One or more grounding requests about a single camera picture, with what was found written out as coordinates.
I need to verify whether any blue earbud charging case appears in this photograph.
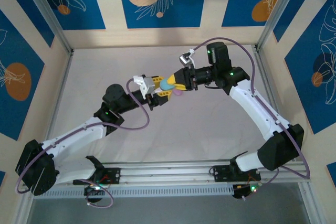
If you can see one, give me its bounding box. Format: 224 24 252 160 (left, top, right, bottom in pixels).
159 77 176 91

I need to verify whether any black controller board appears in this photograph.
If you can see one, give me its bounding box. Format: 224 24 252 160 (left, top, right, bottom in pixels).
232 183 260 201
83 184 106 204

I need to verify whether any aluminium side rail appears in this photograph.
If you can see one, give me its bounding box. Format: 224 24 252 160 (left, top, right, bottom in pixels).
15 50 76 224
252 45 316 224

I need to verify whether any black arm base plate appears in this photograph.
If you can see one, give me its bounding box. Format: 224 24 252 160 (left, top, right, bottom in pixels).
72 167 122 186
209 165 263 183

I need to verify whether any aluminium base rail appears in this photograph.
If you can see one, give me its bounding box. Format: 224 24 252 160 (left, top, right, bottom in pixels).
101 158 308 183

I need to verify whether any aluminium frame post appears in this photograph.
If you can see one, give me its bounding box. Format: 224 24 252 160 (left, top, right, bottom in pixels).
255 0 303 51
18 0 75 55

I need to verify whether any grey slotted cable duct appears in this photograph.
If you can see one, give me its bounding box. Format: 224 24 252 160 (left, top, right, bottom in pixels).
34 184 235 200

